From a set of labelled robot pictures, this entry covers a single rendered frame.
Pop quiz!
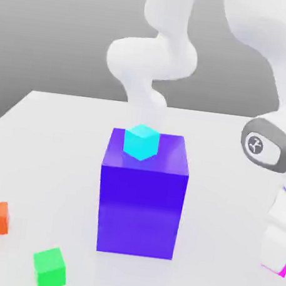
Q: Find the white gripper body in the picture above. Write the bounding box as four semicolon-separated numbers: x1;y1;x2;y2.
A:
265;185;286;230

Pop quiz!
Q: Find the small magenta cube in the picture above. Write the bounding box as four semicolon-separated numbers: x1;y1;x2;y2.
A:
258;253;286;279

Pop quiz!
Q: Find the small cyan cube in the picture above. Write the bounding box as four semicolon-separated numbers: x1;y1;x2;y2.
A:
121;121;161;163

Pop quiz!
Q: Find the small green cube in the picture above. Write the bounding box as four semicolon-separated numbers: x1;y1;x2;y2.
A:
29;244;71;286

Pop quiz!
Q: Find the large purple box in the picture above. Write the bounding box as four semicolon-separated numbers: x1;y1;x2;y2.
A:
90;126;194;262

